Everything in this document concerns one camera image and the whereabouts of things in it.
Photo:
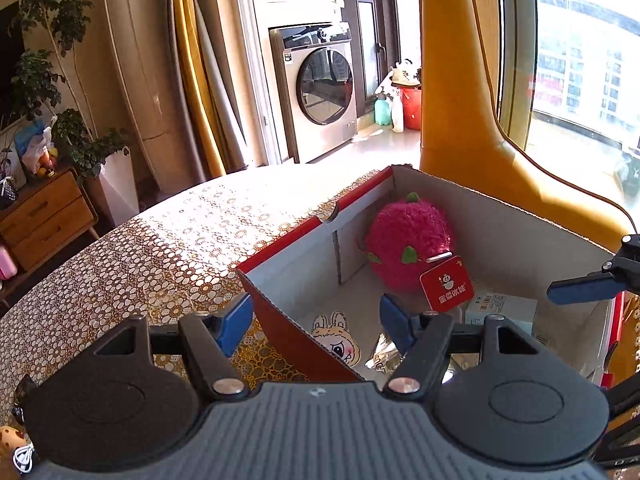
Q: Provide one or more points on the red cardboard box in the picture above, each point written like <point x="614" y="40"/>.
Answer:
<point x="500" y="225"/>

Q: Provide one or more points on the window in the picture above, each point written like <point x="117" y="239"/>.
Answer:
<point x="585" y="45"/>

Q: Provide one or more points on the green spray bottle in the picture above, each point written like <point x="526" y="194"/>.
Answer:
<point x="383" y="110"/>

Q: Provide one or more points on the grey curtain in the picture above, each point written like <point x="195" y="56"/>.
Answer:
<point x="225" y="110"/>

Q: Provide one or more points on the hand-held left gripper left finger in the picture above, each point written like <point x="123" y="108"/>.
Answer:
<point x="235" y="322"/>

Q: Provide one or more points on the yellow giraffe-shaped chair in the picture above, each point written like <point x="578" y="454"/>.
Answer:
<point x="465" y="85"/>

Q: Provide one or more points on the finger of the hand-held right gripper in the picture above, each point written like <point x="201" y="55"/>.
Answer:
<point x="585" y="287"/>

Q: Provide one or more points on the blue picture box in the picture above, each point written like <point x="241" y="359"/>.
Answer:
<point x="25" y="137"/>

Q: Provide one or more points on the pink plush toy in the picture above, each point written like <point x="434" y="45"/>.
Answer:
<point x="405" y="240"/>

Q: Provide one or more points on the cartoon rabbit card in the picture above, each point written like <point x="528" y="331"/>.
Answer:
<point x="335" y="340"/>

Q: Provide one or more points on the white counter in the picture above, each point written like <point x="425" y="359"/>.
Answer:
<point x="300" y="10"/>

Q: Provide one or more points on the red bucket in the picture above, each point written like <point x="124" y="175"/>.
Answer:
<point x="411" y="107"/>

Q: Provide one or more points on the lace-patterned desktop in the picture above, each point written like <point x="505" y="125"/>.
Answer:
<point x="150" y="260"/>

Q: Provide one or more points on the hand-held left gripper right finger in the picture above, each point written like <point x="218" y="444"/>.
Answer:
<point x="397" y="322"/>

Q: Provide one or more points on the white planter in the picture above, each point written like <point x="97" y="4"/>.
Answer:
<point x="115" y="185"/>

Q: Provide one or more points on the yellow squishy toy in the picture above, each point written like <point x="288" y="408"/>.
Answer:
<point x="9" y="442"/>

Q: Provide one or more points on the glass door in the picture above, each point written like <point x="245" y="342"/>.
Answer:
<point x="371" y="45"/>

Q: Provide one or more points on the white standing air conditioner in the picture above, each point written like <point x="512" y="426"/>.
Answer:
<point x="145" y="60"/>

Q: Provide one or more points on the silver snack packet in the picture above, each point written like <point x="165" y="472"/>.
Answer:
<point x="375" y="360"/>

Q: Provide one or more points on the pink container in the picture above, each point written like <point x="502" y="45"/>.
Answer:
<point x="6" y="262"/>

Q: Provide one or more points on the white bottle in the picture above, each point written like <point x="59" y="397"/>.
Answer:
<point x="397" y="115"/>

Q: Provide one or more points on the plastic bag of fruit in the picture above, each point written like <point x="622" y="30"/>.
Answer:
<point x="42" y="157"/>

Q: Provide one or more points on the silver washing machine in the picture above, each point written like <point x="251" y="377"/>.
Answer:
<point x="320" y="90"/>

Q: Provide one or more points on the small light blue box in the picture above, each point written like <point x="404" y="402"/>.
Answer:
<point x="500" y="307"/>

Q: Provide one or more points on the wooden television cabinet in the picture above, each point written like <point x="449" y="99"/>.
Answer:
<point x="45" y="220"/>

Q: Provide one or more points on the yellow curtain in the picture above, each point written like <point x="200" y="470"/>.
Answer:
<point x="192" y="60"/>

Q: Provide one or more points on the black television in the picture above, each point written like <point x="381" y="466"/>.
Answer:
<point x="10" y="60"/>

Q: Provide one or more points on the tall green potted plant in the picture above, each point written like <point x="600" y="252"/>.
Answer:
<point x="45" y="75"/>

